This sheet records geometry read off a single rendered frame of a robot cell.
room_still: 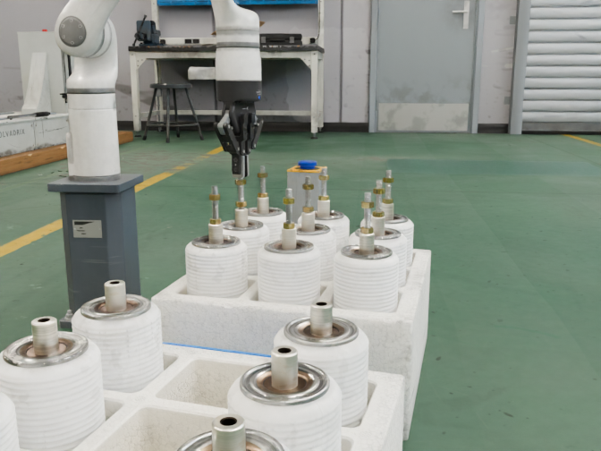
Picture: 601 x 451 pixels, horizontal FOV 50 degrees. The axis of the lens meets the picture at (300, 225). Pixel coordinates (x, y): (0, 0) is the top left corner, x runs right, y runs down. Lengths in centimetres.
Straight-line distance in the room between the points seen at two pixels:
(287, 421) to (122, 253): 88
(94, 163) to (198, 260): 43
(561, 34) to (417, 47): 125
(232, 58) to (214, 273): 34
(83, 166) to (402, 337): 74
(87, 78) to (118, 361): 73
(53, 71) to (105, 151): 342
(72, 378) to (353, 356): 26
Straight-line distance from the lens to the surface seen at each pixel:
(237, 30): 106
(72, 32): 132
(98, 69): 137
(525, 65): 622
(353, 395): 65
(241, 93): 106
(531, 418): 107
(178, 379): 76
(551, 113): 633
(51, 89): 475
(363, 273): 91
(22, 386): 63
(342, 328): 66
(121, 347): 72
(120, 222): 134
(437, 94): 620
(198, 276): 99
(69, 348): 65
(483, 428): 103
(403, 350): 91
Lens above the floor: 50
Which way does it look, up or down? 13 degrees down
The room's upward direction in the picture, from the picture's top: straight up
